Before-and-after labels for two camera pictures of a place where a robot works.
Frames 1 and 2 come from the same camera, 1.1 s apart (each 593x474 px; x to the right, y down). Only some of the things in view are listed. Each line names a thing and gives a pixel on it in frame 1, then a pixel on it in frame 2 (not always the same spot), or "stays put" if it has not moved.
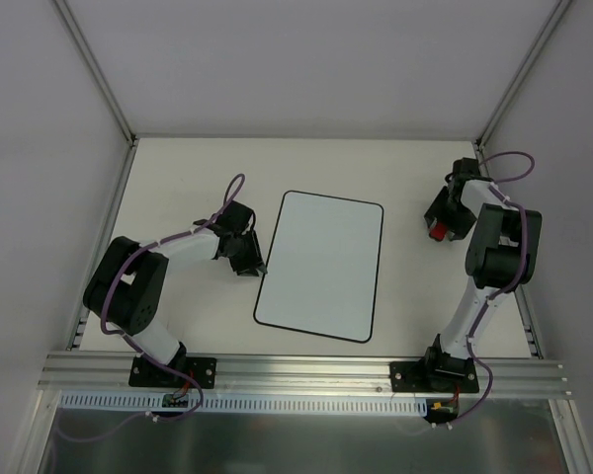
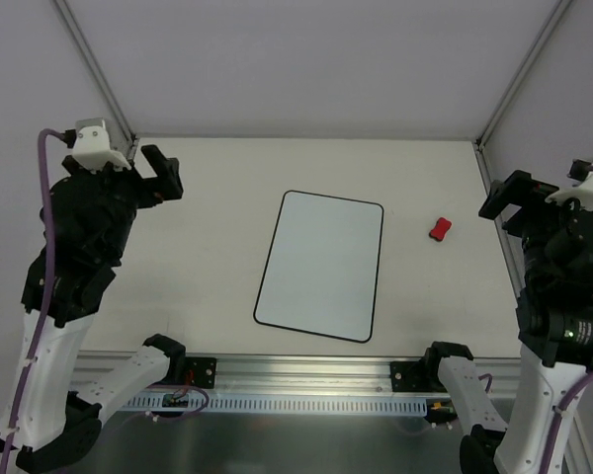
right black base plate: [414, 376] stays put
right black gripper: [445, 217] → [512, 198]
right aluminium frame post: [482, 140] stays put
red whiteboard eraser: [439, 231] stays put
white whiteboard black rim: [322, 272] stays put
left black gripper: [248, 257] → [145, 184]
